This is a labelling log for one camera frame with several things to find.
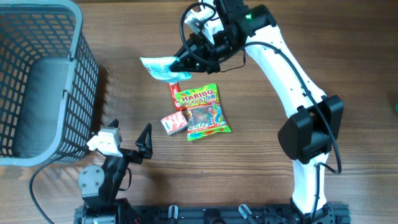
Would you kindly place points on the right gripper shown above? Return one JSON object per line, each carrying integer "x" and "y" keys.
{"x": 201, "y": 48}

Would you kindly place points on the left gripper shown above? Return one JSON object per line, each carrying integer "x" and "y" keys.
{"x": 144, "y": 144}

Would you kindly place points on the light blue tissue pack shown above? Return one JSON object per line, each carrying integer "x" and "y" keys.
{"x": 160, "y": 69}

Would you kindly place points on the red Nescafe coffee stick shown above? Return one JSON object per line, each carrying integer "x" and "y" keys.
{"x": 174, "y": 89}

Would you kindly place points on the pink white small box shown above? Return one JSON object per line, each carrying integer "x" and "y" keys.
{"x": 174, "y": 123}

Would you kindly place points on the Haribo gummy candy bag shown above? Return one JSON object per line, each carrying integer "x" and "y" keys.
{"x": 204, "y": 110}

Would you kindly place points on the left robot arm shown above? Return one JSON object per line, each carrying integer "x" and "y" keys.
{"x": 100, "y": 184}

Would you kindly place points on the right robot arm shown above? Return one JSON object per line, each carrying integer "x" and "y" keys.
{"x": 313, "y": 118}

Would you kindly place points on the white barcode scanner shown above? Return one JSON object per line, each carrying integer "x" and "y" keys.
{"x": 214, "y": 25}

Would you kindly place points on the grey plastic mesh basket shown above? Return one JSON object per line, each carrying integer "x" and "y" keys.
{"x": 49, "y": 80}

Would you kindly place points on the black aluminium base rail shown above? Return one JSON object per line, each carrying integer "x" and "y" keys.
{"x": 267, "y": 214}

